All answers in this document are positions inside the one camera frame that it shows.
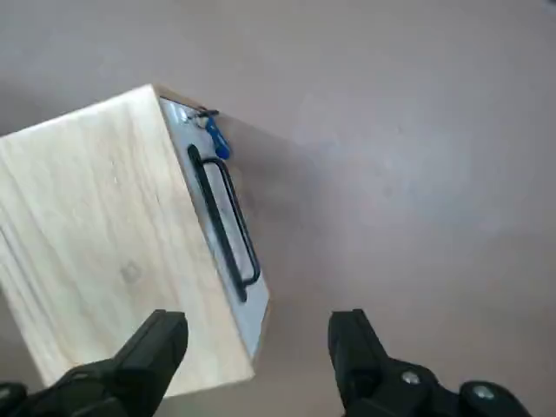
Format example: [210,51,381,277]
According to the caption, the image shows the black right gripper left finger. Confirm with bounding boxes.
[0,308,189,417]

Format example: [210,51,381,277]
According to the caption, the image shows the small clear adhesive hook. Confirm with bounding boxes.
[175,106,204,127]

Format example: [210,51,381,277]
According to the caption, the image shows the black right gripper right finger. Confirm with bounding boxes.
[328,308,535,417]

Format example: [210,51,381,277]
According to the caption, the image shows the light wooden drawer box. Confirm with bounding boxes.
[0,83,273,399]

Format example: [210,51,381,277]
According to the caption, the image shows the black metal drawer handle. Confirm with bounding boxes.
[186,144,261,303]

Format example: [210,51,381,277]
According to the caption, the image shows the key with blue strap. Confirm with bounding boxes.
[190,108,234,161]

